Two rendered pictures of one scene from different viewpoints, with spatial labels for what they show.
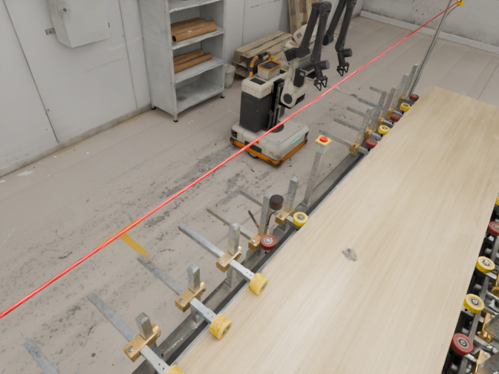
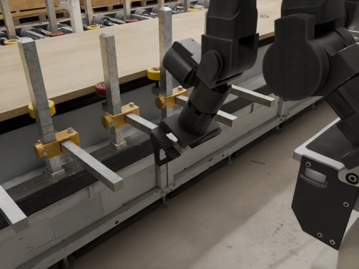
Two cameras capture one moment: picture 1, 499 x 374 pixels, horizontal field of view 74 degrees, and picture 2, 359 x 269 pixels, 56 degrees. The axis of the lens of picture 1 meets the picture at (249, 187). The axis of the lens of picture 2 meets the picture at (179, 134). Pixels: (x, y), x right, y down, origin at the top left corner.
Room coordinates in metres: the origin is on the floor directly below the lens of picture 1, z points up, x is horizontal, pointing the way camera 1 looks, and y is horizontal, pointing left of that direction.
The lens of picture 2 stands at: (3.59, -0.64, 1.37)
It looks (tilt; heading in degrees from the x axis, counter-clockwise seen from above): 30 degrees down; 191
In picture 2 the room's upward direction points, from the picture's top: straight up
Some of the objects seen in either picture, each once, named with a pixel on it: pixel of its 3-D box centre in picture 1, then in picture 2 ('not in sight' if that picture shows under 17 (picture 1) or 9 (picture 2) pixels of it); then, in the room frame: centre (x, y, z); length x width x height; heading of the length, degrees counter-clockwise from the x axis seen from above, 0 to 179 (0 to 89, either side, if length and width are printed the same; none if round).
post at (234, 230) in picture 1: (232, 257); not in sight; (0.93, 0.05, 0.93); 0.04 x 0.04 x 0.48; 56
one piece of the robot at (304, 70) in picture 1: (306, 70); (358, 163); (3.00, -0.41, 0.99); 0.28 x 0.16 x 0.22; 146
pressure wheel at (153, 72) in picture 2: (382, 133); (157, 80); (2.29, -1.00, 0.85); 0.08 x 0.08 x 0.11
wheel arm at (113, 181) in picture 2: (380, 107); (76, 154); (2.82, -1.12, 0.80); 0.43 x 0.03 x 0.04; 56
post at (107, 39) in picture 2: (385, 112); (114, 102); (2.59, -1.08, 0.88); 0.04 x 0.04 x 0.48; 56
